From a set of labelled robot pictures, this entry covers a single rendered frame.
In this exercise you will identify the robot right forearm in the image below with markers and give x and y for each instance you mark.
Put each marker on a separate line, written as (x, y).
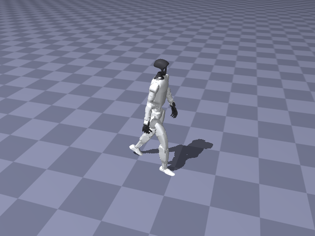
(148, 112)

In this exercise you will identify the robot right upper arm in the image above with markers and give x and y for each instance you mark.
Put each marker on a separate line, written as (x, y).
(153, 89)

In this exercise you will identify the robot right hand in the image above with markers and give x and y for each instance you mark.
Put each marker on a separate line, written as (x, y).
(146, 128)

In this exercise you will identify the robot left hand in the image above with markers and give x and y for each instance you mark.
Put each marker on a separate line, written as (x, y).
(174, 111)

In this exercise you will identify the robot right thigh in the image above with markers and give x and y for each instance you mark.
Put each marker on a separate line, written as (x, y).
(160, 132)

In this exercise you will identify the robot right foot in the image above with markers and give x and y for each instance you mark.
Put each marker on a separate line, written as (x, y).
(167, 171)

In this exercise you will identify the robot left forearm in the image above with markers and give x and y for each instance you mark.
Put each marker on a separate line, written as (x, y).
(170, 99)

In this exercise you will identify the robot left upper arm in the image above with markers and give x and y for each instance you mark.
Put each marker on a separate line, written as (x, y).
(168, 90)

